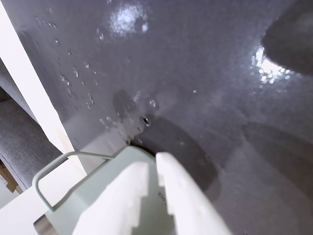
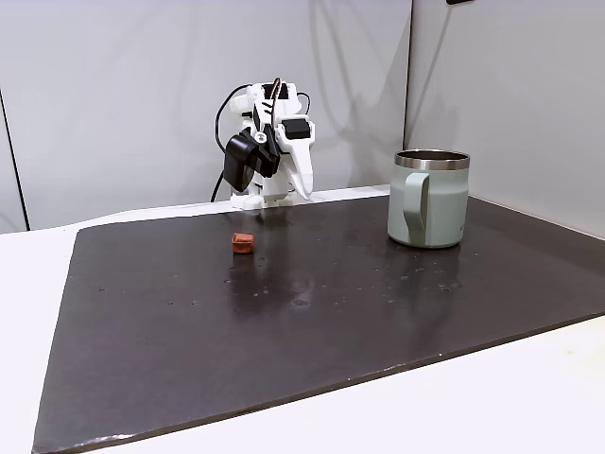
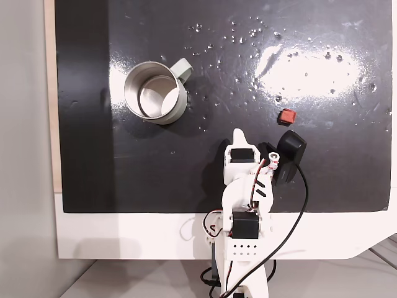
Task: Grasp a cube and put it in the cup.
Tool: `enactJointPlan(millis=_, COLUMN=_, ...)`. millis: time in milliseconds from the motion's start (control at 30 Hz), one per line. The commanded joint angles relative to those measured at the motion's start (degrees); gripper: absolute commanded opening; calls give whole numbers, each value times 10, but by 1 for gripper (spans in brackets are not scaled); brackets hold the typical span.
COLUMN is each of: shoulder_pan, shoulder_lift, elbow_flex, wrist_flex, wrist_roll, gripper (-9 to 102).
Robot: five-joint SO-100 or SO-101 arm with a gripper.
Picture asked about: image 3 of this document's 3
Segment metal mug with pale handle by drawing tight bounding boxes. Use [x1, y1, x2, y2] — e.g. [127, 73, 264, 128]
[123, 58, 194, 125]

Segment black glossy mat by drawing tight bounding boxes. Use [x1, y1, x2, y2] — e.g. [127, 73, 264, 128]
[54, 0, 392, 214]

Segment red cube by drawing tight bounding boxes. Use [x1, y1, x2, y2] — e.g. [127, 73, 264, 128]
[277, 108, 297, 125]

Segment red white black servo wire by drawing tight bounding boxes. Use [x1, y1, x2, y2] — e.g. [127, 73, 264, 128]
[203, 210, 225, 238]
[248, 158, 277, 207]

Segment black table clamp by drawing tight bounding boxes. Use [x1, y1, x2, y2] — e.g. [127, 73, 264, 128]
[210, 242, 218, 282]

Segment light wooden board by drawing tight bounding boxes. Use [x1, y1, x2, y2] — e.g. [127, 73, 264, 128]
[44, 0, 65, 195]

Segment black base cable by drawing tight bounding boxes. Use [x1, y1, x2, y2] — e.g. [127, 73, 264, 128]
[200, 265, 223, 298]

